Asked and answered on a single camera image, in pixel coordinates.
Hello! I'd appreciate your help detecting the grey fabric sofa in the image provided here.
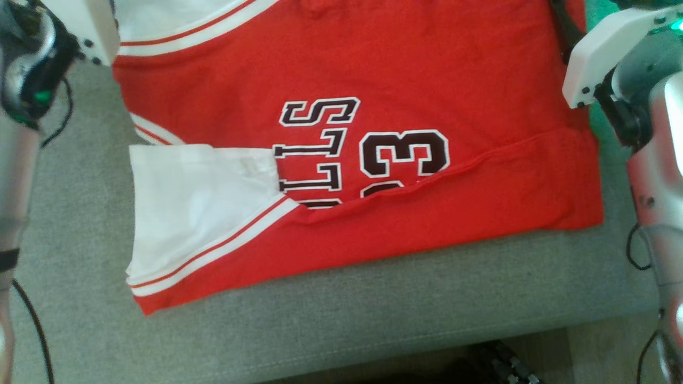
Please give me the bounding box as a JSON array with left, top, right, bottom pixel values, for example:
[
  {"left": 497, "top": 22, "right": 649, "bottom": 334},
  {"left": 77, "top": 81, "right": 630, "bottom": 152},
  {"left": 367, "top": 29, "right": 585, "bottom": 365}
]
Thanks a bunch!
[{"left": 0, "top": 0, "right": 683, "bottom": 384}]

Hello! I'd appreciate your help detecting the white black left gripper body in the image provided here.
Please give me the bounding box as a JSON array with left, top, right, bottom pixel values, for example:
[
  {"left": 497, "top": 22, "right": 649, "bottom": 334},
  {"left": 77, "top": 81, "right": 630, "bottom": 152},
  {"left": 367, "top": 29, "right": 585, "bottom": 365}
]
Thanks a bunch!
[{"left": 2, "top": 0, "right": 121, "bottom": 129}]

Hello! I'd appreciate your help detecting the red white basketball jersey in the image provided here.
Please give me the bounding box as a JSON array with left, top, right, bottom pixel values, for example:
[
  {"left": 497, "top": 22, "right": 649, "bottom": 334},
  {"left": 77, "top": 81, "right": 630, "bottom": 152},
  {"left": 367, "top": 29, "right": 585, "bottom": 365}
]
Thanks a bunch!
[{"left": 112, "top": 0, "right": 605, "bottom": 316}]

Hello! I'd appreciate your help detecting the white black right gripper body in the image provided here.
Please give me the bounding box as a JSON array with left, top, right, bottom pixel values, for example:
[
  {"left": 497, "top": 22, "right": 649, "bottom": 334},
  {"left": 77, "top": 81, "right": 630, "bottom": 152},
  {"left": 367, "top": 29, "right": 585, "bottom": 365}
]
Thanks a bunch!
[{"left": 562, "top": 5, "right": 683, "bottom": 151}]

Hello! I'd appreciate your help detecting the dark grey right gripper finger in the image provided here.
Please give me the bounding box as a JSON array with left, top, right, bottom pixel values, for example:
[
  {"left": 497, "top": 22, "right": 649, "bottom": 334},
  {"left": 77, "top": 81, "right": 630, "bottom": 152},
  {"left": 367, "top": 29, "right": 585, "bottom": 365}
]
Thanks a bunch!
[{"left": 550, "top": 0, "right": 585, "bottom": 65}]

